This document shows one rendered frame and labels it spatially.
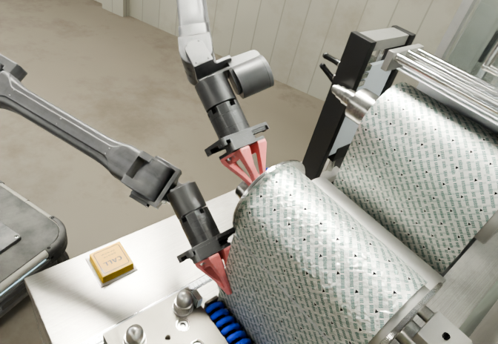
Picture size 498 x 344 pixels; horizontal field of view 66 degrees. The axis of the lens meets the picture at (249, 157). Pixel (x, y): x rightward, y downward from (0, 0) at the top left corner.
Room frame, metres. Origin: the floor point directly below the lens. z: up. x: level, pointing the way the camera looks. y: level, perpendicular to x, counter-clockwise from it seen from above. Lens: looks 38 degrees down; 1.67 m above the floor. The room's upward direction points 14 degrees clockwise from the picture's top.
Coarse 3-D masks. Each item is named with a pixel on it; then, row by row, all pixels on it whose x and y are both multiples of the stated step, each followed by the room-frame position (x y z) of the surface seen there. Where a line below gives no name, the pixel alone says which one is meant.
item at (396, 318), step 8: (424, 288) 0.30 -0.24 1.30; (416, 296) 0.29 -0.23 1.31; (424, 296) 0.29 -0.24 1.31; (408, 304) 0.27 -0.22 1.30; (416, 304) 0.28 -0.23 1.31; (400, 312) 0.27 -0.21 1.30; (408, 312) 0.27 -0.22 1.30; (392, 320) 0.26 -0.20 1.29; (400, 320) 0.26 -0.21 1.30; (384, 328) 0.25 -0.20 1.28; (392, 328) 0.25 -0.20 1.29; (376, 336) 0.25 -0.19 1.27; (384, 336) 0.25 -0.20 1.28
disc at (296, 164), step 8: (288, 160) 0.46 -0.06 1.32; (296, 160) 0.47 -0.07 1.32; (272, 168) 0.43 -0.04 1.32; (280, 168) 0.44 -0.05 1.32; (304, 168) 0.49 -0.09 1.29; (264, 176) 0.42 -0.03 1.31; (256, 184) 0.41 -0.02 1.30; (248, 192) 0.40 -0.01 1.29; (240, 200) 0.40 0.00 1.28; (240, 208) 0.40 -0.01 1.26
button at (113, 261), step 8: (104, 248) 0.50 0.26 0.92; (112, 248) 0.51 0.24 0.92; (120, 248) 0.51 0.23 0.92; (96, 256) 0.48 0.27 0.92; (104, 256) 0.49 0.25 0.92; (112, 256) 0.49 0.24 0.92; (120, 256) 0.50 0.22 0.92; (128, 256) 0.50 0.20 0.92; (96, 264) 0.46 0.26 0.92; (104, 264) 0.47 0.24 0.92; (112, 264) 0.47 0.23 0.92; (120, 264) 0.48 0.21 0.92; (128, 264) 0.48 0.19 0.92; (96, 272) 0.46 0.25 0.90; (104, 272) 0.45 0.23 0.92; (112, 272) 0.45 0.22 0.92; (120, 272) 0.46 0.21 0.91; (104, 280) 0.44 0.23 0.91
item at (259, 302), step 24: (240, 240) 0.39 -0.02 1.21; (240, 264) 0.38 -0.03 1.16; (240, 288) 0.37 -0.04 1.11; (264, 288) 0.34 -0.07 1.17; (240, 312) 0.36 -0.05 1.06; (264, 312) 0.33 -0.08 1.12; (288, 312) 0.31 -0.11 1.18; (264, 336) 0.32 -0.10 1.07; (288, 336) 0.30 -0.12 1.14; (312, 336) 0.28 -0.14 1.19
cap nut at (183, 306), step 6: (180, 294) 0.35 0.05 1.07; (186, 294) 0.36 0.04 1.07; (174, 300) 0.35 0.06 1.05; (180, 300) 0.35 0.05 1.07; (186, 300) 0.35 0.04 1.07; (192, 300) 0.36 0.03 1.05; (174, 306) 0.35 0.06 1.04; (180, 306) 0.34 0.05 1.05; (186, 306) 0.35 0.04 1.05; (192, 306) 0.36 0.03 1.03; (174, 312) 0.34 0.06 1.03; (180, 312) 0.34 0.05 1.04; (186, 312) 0.34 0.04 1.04
